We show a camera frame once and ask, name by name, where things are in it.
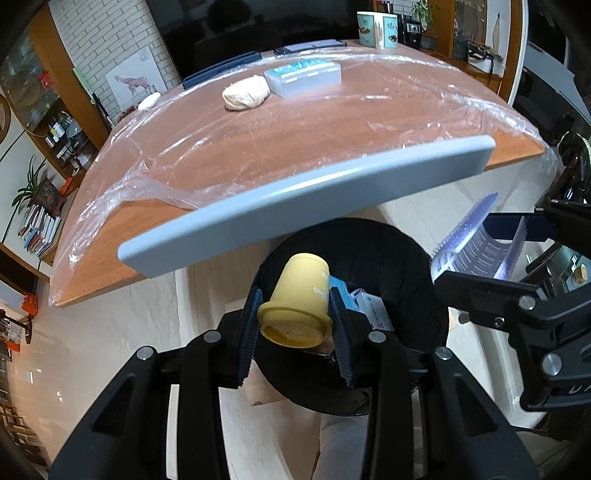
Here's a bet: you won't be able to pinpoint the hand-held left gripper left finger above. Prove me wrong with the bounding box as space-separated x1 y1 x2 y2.
48 286 264 480

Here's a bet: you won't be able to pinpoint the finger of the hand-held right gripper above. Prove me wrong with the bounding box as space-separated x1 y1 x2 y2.
482 196 561 244
433 270 561 344

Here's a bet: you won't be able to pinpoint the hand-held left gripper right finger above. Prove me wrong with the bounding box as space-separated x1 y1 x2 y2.
329 286 541 480

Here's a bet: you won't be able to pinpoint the lavender plastic hair roller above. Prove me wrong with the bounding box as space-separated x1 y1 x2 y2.
429 194 529 282

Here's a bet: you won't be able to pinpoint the blue face mask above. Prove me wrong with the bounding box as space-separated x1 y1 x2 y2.
329 276 365 311

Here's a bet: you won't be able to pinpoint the white cardboard box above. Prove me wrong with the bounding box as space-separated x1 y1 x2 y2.
358 290 396 333

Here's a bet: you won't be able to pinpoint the yellow plastic cup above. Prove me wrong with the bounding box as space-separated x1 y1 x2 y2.
257 253 334 349

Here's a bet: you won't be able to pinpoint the black trash bin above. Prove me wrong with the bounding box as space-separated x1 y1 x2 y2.
253 218 450 416

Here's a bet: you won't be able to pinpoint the person's light trousers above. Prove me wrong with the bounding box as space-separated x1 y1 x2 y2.
311 413 372 480

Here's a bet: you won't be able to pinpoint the white basket with glasses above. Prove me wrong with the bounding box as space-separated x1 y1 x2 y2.
466 39 505 75

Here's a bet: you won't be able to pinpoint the black coffee machine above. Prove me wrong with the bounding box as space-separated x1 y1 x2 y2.
398 14 423 45

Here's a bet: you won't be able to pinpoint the potted green plant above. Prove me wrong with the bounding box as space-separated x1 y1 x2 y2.
411 0 439 51

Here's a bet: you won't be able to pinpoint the row of books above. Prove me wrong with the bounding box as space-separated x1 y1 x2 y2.
18 203 63 258

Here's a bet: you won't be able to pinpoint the white and teal mug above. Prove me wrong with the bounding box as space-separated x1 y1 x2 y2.
356 11 399 49

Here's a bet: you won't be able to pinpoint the beige crumpled wad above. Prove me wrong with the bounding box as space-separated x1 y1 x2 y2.
222 76 271 112

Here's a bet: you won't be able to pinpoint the black smartphone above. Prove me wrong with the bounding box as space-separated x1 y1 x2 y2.
273 41 347 56

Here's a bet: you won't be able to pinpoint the dark rectangular case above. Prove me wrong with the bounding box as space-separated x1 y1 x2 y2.
182 52 262 90

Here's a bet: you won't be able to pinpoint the white animal painting canvas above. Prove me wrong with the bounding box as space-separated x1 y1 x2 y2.
105 46 167 123

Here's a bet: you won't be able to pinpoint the wooden shelf with bottles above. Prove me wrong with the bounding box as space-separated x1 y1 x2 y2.
0 9 112 177

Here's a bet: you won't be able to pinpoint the black flat-screen television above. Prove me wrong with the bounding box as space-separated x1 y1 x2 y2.
145 0 370 80

